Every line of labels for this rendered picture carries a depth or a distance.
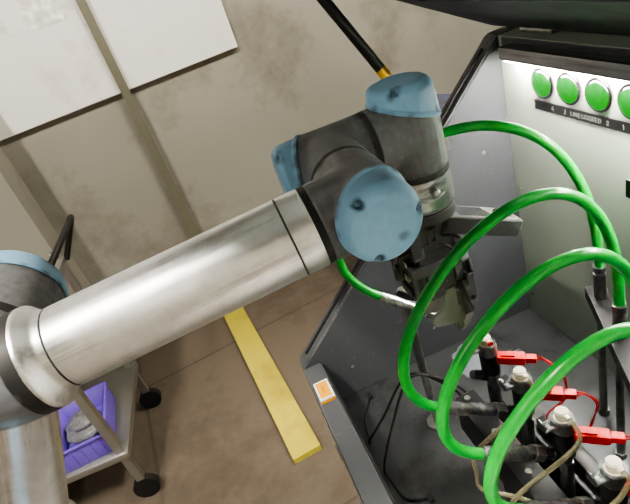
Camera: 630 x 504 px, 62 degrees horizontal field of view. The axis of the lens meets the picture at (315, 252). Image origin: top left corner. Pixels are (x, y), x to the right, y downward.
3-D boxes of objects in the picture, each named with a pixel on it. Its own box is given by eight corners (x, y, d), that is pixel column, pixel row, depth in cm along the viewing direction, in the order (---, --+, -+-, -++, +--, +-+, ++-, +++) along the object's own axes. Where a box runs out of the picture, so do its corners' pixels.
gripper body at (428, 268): (395, 283, 73) (375, 208, 67) (449, 258, 74) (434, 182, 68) (421, 311, 66) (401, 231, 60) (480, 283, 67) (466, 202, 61)
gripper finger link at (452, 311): (432, 341, 74) (419, 291, 69) (468, 324, 75) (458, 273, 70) (443, 354, 71) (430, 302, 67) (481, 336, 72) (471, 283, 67)
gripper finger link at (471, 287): (451, 303, 72) (440, 251, 68) (462, 297, 72) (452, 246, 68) (470, 320, 68) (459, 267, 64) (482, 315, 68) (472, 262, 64)
